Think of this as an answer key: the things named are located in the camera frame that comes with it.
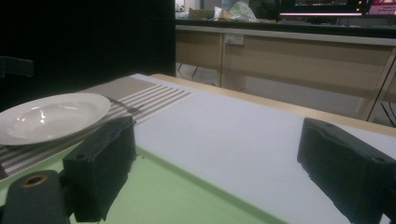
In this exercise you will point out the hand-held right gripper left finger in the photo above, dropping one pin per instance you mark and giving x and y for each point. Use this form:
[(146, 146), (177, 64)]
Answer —
[(99, 168)]

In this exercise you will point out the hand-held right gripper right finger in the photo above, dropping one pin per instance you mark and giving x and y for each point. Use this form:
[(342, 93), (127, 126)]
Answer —
[(348, 168)]

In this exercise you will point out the green tray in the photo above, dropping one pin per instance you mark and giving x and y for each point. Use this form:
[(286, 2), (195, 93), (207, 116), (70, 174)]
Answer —
[(162, 193)]

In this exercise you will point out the white plate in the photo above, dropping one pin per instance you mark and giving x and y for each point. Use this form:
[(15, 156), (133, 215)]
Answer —
[(53, 118)]

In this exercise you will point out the grey striped placemat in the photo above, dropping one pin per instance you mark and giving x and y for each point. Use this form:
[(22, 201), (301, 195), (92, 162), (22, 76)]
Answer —
[(149, 96)]

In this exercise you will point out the wooden table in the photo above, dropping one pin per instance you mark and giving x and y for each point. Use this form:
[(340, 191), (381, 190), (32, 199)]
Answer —
[(280, 105)]

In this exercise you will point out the white table cover sheet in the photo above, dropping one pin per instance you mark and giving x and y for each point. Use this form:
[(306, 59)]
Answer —
[(233, 140)]

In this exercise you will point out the wooden counter cabinet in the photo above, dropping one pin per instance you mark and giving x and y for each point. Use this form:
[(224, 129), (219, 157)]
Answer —
[(280, 62)]

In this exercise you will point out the monitor with red screen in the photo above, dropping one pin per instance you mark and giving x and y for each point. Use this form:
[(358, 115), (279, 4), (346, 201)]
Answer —
[(383, 7)]

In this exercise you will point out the dark monitor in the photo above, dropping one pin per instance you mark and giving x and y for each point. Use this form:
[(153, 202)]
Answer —
[(320, 6)]

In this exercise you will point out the white label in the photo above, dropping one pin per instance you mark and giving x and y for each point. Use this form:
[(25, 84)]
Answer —
[(234, 39)]

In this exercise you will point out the cardboard box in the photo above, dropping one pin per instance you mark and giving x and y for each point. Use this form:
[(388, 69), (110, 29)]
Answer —
[(200, 14)]

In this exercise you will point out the crumpled plastic bag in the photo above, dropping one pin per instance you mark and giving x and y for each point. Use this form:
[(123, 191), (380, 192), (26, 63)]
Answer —
[(243, 12)]

